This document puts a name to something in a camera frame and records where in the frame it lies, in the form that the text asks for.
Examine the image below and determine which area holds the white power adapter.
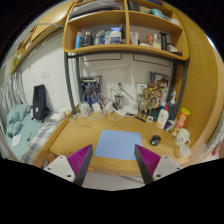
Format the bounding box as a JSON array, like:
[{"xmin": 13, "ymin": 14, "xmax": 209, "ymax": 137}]
[{"xmin": 92, "ymin": 103, "xmax": 102, "ymax": 113}]

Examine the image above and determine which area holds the blue mouse pad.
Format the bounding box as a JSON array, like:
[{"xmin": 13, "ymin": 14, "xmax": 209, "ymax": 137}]
[{"xmin": 95, "ymin": 130, "xmax": 142, "ymax": 160}]

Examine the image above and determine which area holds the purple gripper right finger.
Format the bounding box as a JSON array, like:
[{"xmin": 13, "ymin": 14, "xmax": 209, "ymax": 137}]
[{"xmin": 134, "ymin": 145, "xmax": 161, "ymax": 184}]

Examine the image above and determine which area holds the teal blanket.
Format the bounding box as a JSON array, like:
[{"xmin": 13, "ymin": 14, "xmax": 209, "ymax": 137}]
[{"xmin": 6, "ymin": 104, "xmax": 28, "ymax": 137}]

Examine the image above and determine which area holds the white ceramic mug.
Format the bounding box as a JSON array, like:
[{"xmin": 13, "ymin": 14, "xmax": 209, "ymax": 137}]
[{"xmin": 175, "ymin": 128, "xmax": 191, "ymax": 146}]

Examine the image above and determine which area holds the plaid bed sheet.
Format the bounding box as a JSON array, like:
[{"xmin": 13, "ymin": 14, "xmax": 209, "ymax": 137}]
[{"xmin": 21, "ymin": 122, "xmax": 59, "ymax": 165}]

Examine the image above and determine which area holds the yellow red snack can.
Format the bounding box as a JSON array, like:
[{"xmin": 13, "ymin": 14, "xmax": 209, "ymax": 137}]
[{"xmin": 172, "ymin": 108, "xmax": 190, "ymax": 137}]

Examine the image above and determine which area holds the wooden wall shelf unit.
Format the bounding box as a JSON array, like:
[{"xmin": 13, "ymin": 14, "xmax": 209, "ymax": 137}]
[{"xmin": 62, "ymin": 0, "xmax": 189, "ymax": 61}]

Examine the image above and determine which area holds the white blue shelf box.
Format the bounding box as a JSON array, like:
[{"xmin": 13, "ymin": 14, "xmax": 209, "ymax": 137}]
[{"xmin": 110, "ymin": 27, "xmax": 121, "ymax": 44}]

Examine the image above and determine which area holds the robot model kit box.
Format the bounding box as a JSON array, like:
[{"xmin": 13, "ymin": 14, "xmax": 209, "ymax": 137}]
[{"xmin": 80, "ymin": 76, "xmax": 103, "ymax": 105}]

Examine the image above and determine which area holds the black computer mouse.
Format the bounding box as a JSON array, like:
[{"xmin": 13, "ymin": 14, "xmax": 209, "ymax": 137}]
[{"xmin": 150, "ymin": 135, "xmax": 161, "ymax": 146}]

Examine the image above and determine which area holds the golden robot figurine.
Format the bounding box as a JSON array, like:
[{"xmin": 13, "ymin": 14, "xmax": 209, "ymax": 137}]
[{"xmin": 137, "ymin": 88, "xmax": 155, "ymax": 121}]

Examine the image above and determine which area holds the black tall shelf bottle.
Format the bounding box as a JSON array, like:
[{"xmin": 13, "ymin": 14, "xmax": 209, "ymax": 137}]
[{"xmin": 160, "ymin": 32, "xmax": 167, "ymax": 51}]

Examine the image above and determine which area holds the white bottle red cap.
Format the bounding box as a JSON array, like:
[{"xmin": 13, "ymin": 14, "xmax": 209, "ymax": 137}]
[{"xmin": 156, "ymin": 106, "xmax": 169, "ymax": 129}]

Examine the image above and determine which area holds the black backpack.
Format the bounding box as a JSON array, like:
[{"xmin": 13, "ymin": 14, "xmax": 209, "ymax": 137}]
[{"xmin": 33, "ymin": 85, "xmax": 50, "ymax": 121}]

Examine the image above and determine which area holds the blue spray bottle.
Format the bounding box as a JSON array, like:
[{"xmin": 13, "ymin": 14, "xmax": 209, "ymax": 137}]
[{"xmin": 168, "ymin": 91, "xmax": 176, "ymax": 120}]

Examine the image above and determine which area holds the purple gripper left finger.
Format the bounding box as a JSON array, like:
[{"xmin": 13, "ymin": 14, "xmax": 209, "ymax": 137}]
[{"xmin": 67, "ymin": 145, "xmax": 93, "ymax": 186}]

